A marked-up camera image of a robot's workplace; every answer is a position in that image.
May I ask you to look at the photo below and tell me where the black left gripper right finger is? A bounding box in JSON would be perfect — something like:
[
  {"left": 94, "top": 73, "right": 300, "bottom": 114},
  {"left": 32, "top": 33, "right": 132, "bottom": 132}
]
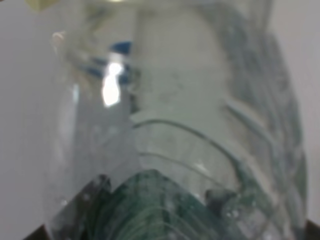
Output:
[{"left": 302, "top": 219, "right": 320, "bottom": 240}]

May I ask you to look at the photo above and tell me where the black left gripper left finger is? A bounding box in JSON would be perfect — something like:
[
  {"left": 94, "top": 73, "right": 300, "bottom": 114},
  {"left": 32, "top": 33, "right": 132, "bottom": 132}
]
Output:
[{"left": 23, "top": 224, "right": 53, "bottom": 240}]

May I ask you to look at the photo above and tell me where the clear bottle with green label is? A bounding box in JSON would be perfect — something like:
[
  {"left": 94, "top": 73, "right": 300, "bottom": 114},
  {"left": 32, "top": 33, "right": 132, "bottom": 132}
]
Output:
[{"left": 44, "top": 0, "right": 307, "bottom": 240}]

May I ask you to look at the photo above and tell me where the pale green plastic cup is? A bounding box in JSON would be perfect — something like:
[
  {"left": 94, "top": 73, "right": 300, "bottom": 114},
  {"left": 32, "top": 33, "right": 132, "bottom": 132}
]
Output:
[{"left": 25, "top": 0, "right": 59, "bottom": 12}]

